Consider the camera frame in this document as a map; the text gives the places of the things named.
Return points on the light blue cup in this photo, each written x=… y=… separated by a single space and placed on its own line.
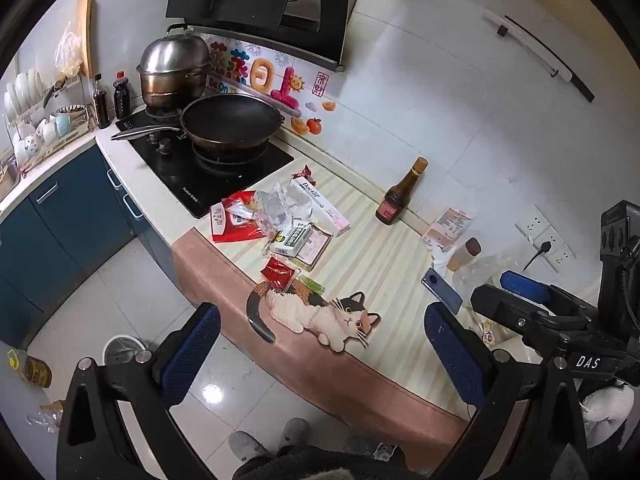
x=64 y=124

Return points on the steel steamer pot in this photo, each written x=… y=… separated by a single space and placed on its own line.
x=172 y=60

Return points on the white snack packet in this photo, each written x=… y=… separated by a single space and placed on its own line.
x=492 y=332

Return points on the green white medicine box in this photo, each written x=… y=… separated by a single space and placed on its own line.
x=290 y=240

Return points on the striped cat printed mat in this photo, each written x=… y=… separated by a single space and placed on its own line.
x=380 y=270

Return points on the yellow cooking oil bottle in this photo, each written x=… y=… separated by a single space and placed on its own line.
x=35 y=372

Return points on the wooden cutting board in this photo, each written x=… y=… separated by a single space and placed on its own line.
x=87 y=25

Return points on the black wok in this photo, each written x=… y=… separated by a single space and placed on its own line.
x=230 y=120

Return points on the white pink long box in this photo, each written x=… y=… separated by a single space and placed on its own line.
x=325 y=205

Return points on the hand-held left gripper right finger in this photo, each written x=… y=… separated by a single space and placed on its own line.
x=452 y=360

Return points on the black gas stove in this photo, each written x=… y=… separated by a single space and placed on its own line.
x=200 y=180

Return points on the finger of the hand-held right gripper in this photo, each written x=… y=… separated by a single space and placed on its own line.
x=500 y=302
x=522 y=285

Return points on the small red sachet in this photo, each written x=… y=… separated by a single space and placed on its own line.
x=277 y=272

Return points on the clear plastic bag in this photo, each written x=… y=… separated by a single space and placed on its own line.
x=45 y=417

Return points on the white wall socket row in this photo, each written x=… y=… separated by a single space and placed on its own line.
x=532 y=220

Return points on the red snack packet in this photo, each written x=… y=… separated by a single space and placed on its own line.
x=235 y=225

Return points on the grey slipper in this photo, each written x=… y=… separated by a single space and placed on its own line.
x=294 y=432
x=250 y=445

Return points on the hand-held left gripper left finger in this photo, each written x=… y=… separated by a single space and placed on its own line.
x=192 y=355

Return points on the green plastic tube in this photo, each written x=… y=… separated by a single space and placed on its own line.
x=312 y=284

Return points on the white wall rail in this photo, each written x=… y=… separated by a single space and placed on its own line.
x=530 y=47

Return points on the black wall rod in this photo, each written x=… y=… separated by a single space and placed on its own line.
x=550 y=52

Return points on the colourful wall sticker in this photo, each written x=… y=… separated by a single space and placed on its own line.
x=280 y=80

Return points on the clear jar brown lid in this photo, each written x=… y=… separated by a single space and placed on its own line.
x=465 y=255

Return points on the blue smartphone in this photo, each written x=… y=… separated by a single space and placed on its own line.
x=442 y=292

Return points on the row of white bowls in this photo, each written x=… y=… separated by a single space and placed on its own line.
x=22 y=90

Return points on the clear plastic wrapper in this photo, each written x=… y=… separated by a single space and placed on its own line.
x=270 y=212

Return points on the pink flat card box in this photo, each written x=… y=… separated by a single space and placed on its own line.
x=317 y=247

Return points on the hanging clear plastic bags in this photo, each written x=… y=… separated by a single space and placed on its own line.
x=67 y=52

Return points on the red capped sauce bottle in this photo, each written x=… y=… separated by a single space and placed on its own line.
x=121 y=100

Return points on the red candy wrapper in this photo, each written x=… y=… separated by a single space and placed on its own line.
x=306 y=174

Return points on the dark soy sauce bottle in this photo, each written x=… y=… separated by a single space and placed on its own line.
x=102 y=107

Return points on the brown glass sauce bottle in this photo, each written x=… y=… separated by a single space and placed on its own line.
x=395 y=200

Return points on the pink printed packet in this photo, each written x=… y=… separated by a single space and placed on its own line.
x=447 y=227

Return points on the white tissue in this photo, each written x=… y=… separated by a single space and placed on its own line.
x=441 y=261

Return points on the white trash bin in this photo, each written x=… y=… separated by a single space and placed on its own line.
x=117 y=345

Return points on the steel dish rack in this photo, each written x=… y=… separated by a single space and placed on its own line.
x=50 y=140

